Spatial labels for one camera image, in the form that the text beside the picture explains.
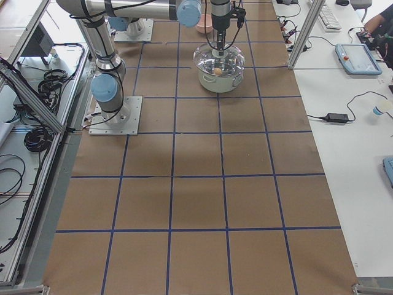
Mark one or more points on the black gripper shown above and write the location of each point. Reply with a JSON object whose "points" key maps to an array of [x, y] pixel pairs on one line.
{"points": [[220, 21]]}

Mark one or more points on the glass pot lid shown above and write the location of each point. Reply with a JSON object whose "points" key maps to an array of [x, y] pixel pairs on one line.
{"points": [[231, 62]]}

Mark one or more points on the person forearm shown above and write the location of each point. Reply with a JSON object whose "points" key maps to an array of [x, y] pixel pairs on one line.
{"points": [[380, 24]]}

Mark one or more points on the pale green cooking pot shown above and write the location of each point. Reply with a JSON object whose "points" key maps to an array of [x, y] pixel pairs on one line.
{"points": [[219, 84]]}

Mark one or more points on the pink bowl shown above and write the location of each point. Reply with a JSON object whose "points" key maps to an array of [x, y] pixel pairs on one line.
{"points": [[205, 24]]}

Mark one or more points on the white keyboard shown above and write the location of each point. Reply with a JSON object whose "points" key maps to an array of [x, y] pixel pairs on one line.
{"points": [[328, 20]]}

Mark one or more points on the blue teach pendant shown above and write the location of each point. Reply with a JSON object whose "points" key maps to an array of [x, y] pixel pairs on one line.
{"points": [[357, 59], [388, 168]]}

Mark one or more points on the black power adapter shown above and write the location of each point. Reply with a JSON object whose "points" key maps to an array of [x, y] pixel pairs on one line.
{"points": [[336, 118]]}

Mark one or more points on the paper cup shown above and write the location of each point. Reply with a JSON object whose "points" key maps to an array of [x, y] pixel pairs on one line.
{"points": [[383, 107]]}

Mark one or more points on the black box device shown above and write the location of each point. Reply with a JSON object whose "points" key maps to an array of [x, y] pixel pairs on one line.
{"points": [[39, 45]]}

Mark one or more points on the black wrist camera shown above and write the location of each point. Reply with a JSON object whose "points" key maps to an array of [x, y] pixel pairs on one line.
{"points": [[239, 14]]}

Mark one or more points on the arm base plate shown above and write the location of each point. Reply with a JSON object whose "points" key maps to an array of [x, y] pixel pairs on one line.
{"points": [[125, 122], [146, 36]]}

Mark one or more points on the aluminium frame post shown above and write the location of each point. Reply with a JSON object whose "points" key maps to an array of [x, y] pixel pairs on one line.
{"points": [[307, 27]]}

